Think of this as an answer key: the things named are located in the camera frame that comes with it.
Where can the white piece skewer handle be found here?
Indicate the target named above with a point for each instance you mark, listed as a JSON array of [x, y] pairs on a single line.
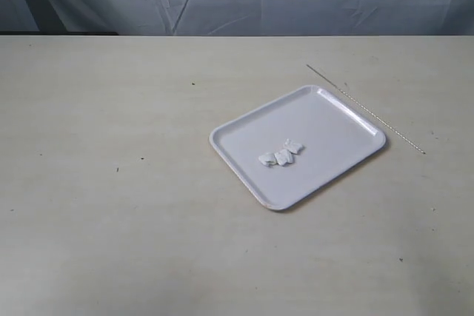
[[267, 159]]

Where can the white piece skewer tip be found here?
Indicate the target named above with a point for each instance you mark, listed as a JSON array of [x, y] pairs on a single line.
[[284, 157]]

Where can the white skewer piece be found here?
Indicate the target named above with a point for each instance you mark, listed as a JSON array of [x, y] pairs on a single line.
[[293, 146]]

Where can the thin metal skewer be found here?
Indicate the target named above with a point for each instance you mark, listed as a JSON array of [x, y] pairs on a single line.
[[368, 111]]

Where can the white rectangular plastic tray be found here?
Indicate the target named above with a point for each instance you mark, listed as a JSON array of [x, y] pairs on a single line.
[[336, 138]]

